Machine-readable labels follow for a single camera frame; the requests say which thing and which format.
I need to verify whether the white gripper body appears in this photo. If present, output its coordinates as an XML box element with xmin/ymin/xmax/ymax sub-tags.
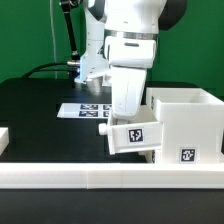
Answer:
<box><xmin>110</xmin><ymin>67</ymin><xmax>147</xmax><ymax>120</ymax></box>

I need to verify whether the white drawer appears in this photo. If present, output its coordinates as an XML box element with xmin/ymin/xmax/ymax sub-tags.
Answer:
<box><xmin>98</xmin><ymin>105</ymin><xmax>163</xmax><ymax>155</ymax></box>
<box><xmin>139</xmin><ymin>150</ymin><xmax>155</xmax><ymax>163</ymax></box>

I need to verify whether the white drawer cabinet box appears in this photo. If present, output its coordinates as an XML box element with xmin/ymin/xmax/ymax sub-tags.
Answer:
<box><xmin>146</xmin><ymin>88</ymin><xmax>224</xmax><ymax>164</ymax></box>

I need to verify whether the white front drawer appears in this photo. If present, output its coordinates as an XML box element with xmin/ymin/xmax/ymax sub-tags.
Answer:
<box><xmin>139</xmin><ymin>150</ymin><xmax>155</xmax><ymax>163</ymax></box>

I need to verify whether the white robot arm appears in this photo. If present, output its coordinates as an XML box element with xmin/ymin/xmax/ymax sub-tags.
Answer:
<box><xmin>76</xmin><ymin>0</ymin><xmax>188</xmax><ymax>121</ymax></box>

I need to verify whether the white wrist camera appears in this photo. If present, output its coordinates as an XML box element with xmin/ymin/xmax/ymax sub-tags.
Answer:
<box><xmin>104</xmin><ymin>36</ymin><xmax>156</xmax><ymax>69</ymax></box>

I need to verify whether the white marker base plate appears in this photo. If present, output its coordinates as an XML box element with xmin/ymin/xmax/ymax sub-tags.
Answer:
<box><xmin>57</xmin><ymin>103</ymin><xmax>111</xmax><ymax>119</ymax></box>

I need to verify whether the black cable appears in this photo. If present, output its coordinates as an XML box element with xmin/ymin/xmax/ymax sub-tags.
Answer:
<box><xmin>21</xmin><ymin>61</ymin><xmax>81</xmax><ymax>80</ymax></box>

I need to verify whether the thin white cable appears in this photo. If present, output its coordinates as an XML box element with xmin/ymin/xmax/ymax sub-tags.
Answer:
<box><xmin>49</xmin><ymin>0</ymin><xmax>58</xmax><ymax>80</ymax></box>

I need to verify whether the white front fence rail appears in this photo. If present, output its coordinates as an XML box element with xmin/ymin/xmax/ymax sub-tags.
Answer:
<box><xmin>0</xmin><ymin>163</ymin><xmax>224</xmax><ymax>189</ymax></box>

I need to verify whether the white fence rail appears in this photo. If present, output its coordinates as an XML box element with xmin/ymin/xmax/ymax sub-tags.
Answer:
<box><xmin>0</xmin><ymin>163</ymin><xmax>224</xmax><ymax>189</ymax></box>
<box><xmin>0</xmin><ymin>127</ymin><xmax>9</xmax><ymax>155</ymax></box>

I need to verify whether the white left fence rail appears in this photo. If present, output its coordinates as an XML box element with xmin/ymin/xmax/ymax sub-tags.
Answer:
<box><xmin>0</xmin><ymin>127</ymin><xmax>9</xmax><ymax>155</ymax></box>

